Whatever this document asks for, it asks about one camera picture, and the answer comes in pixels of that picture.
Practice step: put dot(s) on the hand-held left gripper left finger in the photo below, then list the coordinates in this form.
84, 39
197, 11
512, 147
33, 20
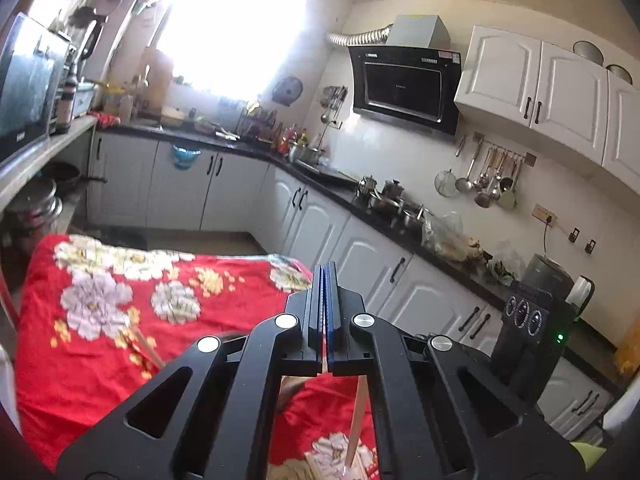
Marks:
312, 310

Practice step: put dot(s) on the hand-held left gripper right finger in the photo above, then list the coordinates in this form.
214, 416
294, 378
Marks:
345, 320

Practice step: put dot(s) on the row of hanging kitchen utensils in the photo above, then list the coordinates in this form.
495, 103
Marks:
492, 175

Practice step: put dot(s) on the white lower kitchen cabinets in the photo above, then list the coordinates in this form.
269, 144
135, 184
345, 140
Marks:
325, 230

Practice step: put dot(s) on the white kitchen cabinets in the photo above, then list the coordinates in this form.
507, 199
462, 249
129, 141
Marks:
325, 230
525, 80

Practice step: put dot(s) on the black kitchen countertop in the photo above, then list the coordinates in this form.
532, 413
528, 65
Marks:
345, 194

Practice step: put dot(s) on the steel pan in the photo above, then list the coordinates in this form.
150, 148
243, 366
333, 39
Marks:
415, 216

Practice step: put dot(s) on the clear plastic bag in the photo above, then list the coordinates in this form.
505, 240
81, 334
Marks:
450, 237

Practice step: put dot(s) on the steel kettle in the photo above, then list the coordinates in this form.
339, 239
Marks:
367, 186

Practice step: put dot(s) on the steel stovetop pot with lid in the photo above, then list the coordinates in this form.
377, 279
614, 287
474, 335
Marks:
393, 190

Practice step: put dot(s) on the large steel stockpot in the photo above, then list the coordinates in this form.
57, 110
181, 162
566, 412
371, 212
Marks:
306, 153

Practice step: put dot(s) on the bag of vegetables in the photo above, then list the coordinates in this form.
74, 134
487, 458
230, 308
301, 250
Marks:
505, 265

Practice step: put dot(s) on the cluster of condiment bottles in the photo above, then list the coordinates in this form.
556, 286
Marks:
292, 137

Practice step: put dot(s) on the black appliance with dials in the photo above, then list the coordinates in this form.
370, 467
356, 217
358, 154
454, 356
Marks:
530, 340

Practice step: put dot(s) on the black dish rack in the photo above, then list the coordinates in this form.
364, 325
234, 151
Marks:
257, 122

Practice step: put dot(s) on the blue plastic bowl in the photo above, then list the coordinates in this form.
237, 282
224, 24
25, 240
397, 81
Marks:
185, 156

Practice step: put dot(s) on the grey cooker pot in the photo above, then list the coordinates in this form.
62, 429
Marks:
547, 275

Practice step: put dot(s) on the small hanging utensil rack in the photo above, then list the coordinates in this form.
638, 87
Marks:
334, 100

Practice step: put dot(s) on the red floral tablecloth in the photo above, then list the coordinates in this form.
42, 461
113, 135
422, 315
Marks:
100, 385

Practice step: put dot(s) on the white electric kettle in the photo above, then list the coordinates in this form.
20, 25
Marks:
581, 295

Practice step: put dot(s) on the black range hood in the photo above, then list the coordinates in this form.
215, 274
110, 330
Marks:
405, 85

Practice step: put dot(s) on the stack of steel pans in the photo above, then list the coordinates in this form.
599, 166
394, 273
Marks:
35, 210

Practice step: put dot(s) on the kitchen window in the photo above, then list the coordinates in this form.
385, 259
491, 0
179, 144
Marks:
235, 25

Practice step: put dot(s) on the white upper kitchen cabinets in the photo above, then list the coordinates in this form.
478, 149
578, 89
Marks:
525, 80

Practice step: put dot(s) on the stainless steel table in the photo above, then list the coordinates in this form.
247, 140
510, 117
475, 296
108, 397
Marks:
50, 145

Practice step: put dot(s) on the dark sauce bottle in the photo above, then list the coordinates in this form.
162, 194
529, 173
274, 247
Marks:
65, 105

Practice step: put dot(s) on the large countertop oven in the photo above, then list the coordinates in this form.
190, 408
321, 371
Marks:
25, 85

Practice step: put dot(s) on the round wall fan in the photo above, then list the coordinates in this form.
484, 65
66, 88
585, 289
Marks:
287, 91

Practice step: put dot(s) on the beige wall socket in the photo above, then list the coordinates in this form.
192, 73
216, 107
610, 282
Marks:
544, 214

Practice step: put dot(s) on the flexible aluminium duct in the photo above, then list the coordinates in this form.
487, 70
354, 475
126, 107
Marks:
357, 37

